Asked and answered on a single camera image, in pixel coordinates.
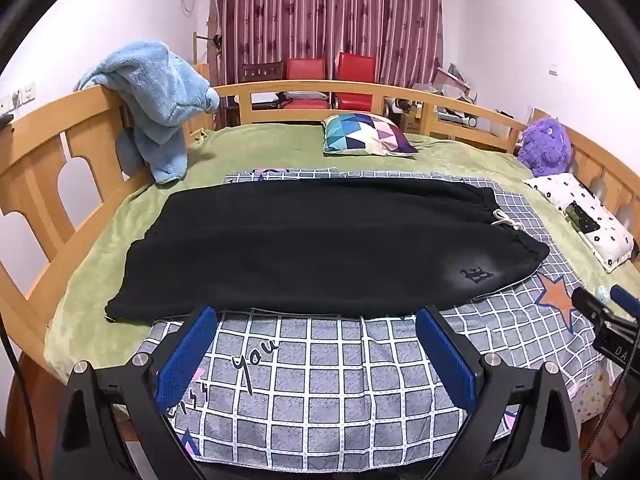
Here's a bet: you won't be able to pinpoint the maroon patterned curtain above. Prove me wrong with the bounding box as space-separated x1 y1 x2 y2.
210 0 445 90

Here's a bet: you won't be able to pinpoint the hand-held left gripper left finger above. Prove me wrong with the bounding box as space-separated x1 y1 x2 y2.
52 305 221 480

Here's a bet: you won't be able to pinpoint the light blue plush blanket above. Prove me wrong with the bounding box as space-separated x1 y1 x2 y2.
74 40 221 184

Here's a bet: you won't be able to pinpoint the black cable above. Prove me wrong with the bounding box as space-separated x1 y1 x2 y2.
581 357 640 480
0 305 43 480

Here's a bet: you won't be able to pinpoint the white dotted pillow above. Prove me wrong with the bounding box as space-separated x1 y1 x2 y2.
524 172 636 274

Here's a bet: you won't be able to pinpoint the wooden coat stand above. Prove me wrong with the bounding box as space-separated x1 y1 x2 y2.
192 15 224 87

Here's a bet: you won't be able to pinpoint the dark wooden chair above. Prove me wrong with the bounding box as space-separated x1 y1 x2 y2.
242 61 285 84

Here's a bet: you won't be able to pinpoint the geometric triangle pattern pillow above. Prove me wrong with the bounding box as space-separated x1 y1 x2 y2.
321 112 420 157

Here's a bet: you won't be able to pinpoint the red chair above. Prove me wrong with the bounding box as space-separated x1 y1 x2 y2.
333 52 377 112
284 57 332 110

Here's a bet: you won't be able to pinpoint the wooden bed frame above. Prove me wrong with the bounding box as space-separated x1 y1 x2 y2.
0 79 640 480

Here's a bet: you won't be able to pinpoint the black pants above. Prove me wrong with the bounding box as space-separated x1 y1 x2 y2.
105 178 551 324

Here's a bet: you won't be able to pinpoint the dark camouflage pouch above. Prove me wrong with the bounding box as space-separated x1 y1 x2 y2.
565 202 601 235

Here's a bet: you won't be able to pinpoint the green bed sheet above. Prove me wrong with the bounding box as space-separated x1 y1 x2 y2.
44 125 640 386

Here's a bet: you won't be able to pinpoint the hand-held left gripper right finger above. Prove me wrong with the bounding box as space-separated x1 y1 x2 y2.
414 304 583 480

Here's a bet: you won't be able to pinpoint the purple plush toy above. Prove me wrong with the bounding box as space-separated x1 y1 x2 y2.
516 117 572 178

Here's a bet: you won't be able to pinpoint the white wall socket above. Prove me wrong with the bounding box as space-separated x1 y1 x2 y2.
0 82 37 114

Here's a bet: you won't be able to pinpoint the pile of cardboard boxes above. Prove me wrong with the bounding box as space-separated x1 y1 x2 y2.
395 63 516 137

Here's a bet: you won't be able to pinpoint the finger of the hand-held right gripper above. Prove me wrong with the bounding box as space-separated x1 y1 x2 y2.
571 286 615 322
595 284 640 313

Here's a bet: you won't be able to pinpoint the pale star-print sheet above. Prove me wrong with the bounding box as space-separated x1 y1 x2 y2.
570 362 619 428

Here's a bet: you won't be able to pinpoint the grey checked star blanket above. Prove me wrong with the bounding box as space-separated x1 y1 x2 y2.
145 167 617 473

